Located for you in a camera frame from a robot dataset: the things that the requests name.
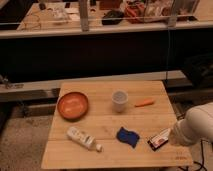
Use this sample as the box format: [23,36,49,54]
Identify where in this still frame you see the blue crumpled cloth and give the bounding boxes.
[116,127,140,148]

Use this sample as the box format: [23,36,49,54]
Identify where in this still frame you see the white tube bottle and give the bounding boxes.
[67,127,103,152]

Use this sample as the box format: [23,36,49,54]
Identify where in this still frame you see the black bag on shelf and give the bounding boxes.
[102,10,124,25]

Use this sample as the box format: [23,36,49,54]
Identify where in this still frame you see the red object on shelf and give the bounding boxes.
[124,4,145,24]

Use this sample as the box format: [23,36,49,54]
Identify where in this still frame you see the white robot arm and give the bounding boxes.
[168,102,213,146]

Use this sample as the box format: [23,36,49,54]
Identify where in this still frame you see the orange wooden bowl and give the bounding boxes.
[57,92,89,120]

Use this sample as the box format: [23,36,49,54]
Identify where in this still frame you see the orange carrot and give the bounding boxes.
[134,99,155,107]

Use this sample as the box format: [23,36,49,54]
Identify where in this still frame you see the white plastic cup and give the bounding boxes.
[112,90,128,113]

